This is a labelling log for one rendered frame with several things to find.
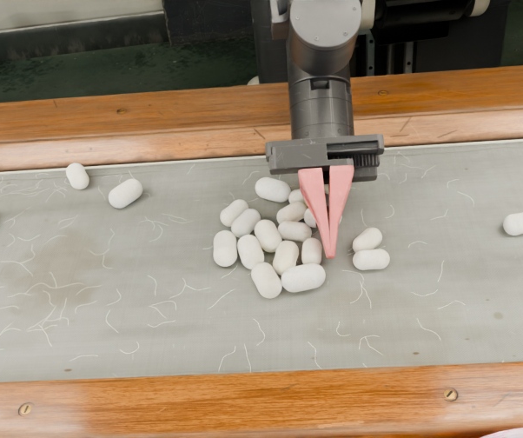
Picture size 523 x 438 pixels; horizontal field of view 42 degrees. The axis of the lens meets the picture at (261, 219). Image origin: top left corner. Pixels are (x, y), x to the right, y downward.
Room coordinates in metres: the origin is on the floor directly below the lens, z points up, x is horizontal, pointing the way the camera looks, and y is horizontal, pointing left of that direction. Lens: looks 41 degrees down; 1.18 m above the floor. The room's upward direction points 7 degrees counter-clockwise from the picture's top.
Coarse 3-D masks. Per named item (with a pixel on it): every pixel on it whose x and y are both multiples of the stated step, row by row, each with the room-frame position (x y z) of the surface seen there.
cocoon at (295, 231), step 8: (280, 224) 0.47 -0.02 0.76; (288, 224) 0.47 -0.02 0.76; (296, 224) 0.47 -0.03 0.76; (304, 224) 0.47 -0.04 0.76; (280, 232) 0.47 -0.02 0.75; (288, 232) 0.46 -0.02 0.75; (296, 232) 0.46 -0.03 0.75; (304, 232) 0.46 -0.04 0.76; (288, 240) 0.46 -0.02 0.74; (296, 240) 0.46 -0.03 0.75; (304, 240) 0.46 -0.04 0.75
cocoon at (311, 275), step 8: (304, 264) 0.41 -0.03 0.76; (312, 264) 0.41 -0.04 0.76; (288, 272) 0.41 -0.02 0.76; (296, 272) 0.40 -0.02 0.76; (304, 272) 0.40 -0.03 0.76; (312, 272) 0.40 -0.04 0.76; (320, 272) 0.40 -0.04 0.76; (288, 280) 0.40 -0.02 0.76; (296, 280) 0.40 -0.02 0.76; (304, 280) 0.40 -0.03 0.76; (312, 280) 0.40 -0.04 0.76; (320, 280) 0.40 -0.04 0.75; (288, 288) 0.40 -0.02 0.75; (296, 288) 0.40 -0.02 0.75; (304, 288) 0.40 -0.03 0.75; (312, 288) 0.40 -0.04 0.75
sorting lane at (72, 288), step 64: (0, 192) 0.60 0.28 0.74; (64, 192) 0.59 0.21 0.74; (192, 192) 0.56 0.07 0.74; (384, 192) 0.52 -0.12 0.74; (448, 192) 0.51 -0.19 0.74; (512, 192) 0.50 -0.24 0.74; (0, 256) 0.50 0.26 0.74; (64, 256) 0.48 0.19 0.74; (128, 256) 0.47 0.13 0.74; (192, 256) 0.46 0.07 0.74; (448, 256) 0.42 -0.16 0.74; (512, 256) 0.41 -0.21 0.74; (0, 320) 0.41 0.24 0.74; (64, 320) 0.40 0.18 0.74; (128, 320) 0.39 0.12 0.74; (192, 320) 0.38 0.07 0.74; (256, 320) 0.38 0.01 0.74; (320, 320) 0.37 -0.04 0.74; (384, 320) 0.36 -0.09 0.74; (448, 320) 0.35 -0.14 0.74; (512, 320) 0.34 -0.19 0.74
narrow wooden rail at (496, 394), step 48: (0, 384) 0.32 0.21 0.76; (48, 384) 0.32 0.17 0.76; (96, 384) 0.31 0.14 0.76; (144, 384) 0.31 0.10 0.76; (192, 384) 0.30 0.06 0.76; (240, 384) 0.30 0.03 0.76; (288, 384) 0.29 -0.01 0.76; (336, 384) 0.29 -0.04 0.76; (384, 384) 0.28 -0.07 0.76; (432, 384) 0.28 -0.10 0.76; (480, 384) 0.27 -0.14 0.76; (0, 432) 0.28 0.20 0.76; (48, 432) 0.28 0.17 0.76; (96, 432) 0.27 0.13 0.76; (144, 432) 0.27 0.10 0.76; (192, 432) 0.26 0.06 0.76; (240, 432) 0.26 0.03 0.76; (288, 432) 0.25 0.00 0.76; (336, 432) 0.25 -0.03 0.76; (384, 432) 0.25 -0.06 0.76; (432, 432) 0.24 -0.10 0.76; (480, 432) 0.24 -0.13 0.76
